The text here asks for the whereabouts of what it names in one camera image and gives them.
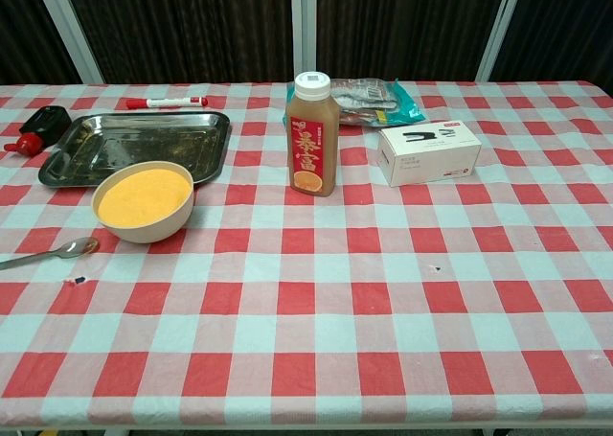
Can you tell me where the silver metal spoon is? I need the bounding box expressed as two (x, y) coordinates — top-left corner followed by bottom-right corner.
(0, 237), (101, 271)

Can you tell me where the yellow bowl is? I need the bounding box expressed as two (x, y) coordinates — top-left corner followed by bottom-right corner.
(90, 161), (195, 244)

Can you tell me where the stainless steel rectangular tray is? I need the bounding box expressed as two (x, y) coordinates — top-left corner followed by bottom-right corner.
(37, 111), (233, 188)

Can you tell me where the brown juice bottle white cap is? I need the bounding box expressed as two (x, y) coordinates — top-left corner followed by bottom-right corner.
(285, 71), (341, 198)

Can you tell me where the red white checked tablecloth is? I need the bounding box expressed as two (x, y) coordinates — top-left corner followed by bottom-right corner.
(0, 80), (613, 430)

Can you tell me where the teal clear snack bag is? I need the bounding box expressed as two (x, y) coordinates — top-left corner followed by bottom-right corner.
(286, 77), (427, 129)

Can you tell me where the white stapler box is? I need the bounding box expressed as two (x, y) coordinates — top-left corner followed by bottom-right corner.
(375, 121), (483, 189)

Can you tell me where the orange grain filling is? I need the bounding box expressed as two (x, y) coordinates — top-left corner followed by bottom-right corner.
(97, 166), (191, 228)

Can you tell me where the red white marker pen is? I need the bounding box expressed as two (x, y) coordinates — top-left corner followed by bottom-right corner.
(125, 95), (210, 110)

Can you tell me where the dark pleated partition panel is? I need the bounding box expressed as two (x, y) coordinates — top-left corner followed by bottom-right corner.
(315, 0), (509, 83)
(490, 0), (613, 95)
(0, 0), (82, 86)
(61, 0), (294, 85)

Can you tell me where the white partition post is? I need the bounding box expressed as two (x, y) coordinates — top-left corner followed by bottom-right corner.
(475, 0), (527, 83)
(32, 0), (105, 85)
(289, 0), (319, 83)

